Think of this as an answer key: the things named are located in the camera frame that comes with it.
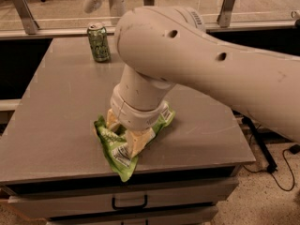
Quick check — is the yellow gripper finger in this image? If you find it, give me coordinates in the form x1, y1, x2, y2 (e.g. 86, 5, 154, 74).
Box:
106, 109, 120, 132
126, 127, 156, 158

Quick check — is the green rice chip bag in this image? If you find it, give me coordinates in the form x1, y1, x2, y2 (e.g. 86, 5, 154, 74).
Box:
94, 104, 175, 182

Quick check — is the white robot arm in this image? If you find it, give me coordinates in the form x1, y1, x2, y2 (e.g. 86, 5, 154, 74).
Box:
111, 7, 300, 143

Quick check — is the green soda can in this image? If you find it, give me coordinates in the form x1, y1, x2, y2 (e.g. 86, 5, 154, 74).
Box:
87, 22, 111, 62

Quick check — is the lower grey drawer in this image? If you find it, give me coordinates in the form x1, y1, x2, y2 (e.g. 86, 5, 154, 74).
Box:
46, 206, 218, 225

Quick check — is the black metal stand leg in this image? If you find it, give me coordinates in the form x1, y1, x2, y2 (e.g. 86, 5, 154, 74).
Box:
242, 116, 278, 174

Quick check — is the grey drawer with black handle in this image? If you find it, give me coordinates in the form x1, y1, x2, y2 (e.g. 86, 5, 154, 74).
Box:
8, 177, 238, 218

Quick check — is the left metal railing bracket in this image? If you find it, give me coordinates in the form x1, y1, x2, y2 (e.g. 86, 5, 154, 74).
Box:
11, 0, 39, 35

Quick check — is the black power cable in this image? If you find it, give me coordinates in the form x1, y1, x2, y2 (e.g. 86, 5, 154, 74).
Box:
243, 147, 296, 192

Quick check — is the right metal railing bracket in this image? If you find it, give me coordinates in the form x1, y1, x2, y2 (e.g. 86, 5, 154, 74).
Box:
217, 0, 235, 28

